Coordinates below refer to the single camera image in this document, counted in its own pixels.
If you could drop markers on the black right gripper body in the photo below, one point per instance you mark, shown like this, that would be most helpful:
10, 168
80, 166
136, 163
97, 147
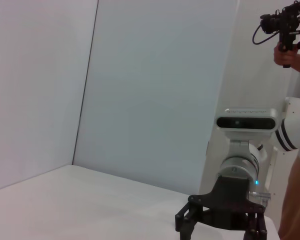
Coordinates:
230, 200

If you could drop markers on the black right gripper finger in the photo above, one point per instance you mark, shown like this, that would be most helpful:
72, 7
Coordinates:
256, 230
186, 222

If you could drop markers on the black handheld camera rig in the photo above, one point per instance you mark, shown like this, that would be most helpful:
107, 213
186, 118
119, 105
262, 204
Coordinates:
286, 25

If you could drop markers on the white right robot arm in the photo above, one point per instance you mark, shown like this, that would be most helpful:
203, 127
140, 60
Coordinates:
292, 130

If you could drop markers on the person's bare hand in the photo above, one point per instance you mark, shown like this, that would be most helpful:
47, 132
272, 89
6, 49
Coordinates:
286, 57

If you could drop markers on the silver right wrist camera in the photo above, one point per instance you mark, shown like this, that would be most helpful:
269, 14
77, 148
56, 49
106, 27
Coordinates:
245, 122

